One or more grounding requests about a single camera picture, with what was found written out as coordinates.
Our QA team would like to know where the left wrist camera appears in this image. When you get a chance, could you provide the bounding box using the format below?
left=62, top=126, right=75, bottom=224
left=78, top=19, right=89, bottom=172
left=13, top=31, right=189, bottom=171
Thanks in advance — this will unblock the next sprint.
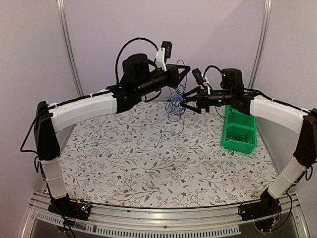
left=154, top=41, right=172, bottom=71

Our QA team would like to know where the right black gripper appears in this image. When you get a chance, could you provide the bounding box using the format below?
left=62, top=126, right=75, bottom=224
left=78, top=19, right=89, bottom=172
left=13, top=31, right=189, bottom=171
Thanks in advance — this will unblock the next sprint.
left=181, top=85, right=234, bottom=114

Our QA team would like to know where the green three-compartment bin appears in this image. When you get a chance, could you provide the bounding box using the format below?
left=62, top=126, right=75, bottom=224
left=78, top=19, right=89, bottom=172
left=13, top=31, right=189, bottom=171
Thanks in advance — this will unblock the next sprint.
left=220, top=106, right=258, bottom=155

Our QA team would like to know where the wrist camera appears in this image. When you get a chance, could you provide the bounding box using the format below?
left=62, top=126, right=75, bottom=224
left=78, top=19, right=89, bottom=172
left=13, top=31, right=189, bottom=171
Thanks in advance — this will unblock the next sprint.
left=154, top=41, right=172, bottom=71
left=192, top=68, right=212, bottom=95

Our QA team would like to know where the left aluminium corner post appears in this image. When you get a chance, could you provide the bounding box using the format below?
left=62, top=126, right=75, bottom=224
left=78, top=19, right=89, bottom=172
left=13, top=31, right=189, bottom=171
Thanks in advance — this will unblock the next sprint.
left=56, top=0, right=84, bottom=96

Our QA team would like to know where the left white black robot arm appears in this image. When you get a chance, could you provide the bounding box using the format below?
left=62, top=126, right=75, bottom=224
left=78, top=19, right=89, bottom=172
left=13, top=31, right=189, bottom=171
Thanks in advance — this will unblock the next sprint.
left=20, top=37, right=191, bottom=215

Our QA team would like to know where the thin black cable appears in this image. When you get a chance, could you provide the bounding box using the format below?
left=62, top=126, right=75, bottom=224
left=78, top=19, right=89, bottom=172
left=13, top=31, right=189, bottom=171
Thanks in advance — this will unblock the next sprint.
left=225, top=131, right=241, bottom=142

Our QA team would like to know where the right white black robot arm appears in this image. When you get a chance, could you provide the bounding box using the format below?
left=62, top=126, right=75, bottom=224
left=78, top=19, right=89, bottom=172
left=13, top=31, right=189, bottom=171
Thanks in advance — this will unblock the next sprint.
left=181, top=68, right=317, bottom=216

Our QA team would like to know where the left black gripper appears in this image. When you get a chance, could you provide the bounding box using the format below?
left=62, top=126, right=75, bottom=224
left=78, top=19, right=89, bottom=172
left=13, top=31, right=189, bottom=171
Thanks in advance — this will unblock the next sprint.
left=136, top=64, right=190, bottom=97

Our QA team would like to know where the aluminium corner post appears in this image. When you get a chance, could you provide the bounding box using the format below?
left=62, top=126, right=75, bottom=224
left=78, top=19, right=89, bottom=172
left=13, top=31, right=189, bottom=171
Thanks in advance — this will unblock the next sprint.
left=56, top=0, right=84, bottom=96
left=248, top=0, right=272, bottom=89

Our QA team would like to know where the floral table mat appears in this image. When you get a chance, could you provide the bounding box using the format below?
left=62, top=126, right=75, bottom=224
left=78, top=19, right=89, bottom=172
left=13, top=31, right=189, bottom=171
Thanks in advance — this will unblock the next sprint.
left=60, top=102, right=277, bottom=208

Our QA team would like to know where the brown cable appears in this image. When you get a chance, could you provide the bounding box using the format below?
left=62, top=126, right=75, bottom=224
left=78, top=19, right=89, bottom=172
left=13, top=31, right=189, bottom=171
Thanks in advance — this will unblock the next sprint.
left=235, top=133, right=254, bottom=144

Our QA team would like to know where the right aluminium corner post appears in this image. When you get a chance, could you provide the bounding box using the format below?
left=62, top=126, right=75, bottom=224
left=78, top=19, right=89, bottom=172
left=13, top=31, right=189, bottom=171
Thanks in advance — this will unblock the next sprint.
left=248, top=0, right=272, bottom=89

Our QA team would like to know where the aluminium front rail frame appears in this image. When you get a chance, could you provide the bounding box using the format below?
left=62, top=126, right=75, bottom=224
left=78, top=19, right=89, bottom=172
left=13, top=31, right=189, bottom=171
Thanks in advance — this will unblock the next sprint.
left=21, top=192, right=310, bottom=238

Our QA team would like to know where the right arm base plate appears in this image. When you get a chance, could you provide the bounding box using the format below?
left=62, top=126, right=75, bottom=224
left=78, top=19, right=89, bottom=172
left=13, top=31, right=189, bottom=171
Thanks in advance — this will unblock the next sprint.
left=238, top=192, right=293, bottom=234

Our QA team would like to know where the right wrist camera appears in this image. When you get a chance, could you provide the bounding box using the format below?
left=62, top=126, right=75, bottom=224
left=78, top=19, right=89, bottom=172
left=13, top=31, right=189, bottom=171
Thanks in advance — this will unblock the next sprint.
left=192, top=68, right=212, bottom=95

